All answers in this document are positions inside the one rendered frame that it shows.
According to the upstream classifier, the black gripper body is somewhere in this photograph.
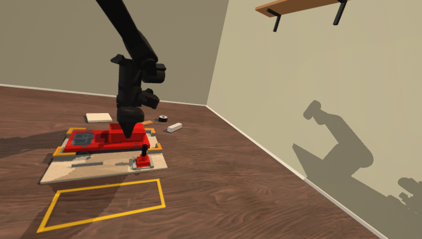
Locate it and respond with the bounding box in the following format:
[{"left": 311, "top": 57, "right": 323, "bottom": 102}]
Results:
[{"left": 116, "top": 81, "right": 144, "bottom": 122}]

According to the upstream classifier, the yellow rectangular outline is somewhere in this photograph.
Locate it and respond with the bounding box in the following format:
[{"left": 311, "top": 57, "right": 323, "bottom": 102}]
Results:
[{"left": 37, "top": 179, "right": 165, "bottom": 233}]

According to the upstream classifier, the orange flat block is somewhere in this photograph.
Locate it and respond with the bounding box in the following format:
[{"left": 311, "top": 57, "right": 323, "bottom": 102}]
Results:
[{"left": 140, "top": 120, "right": 153, "bottom": 126}]

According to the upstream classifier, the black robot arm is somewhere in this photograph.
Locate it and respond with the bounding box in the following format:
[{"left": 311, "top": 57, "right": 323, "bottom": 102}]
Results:
[{"left": 96, "top": 0, "right": 166, "bottom": 109}]

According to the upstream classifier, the small black toy tyre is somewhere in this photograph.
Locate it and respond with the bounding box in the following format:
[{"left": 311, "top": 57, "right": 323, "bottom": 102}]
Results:
[{"left": 159, "top": 116, "right": 168, "bottom": 122}]

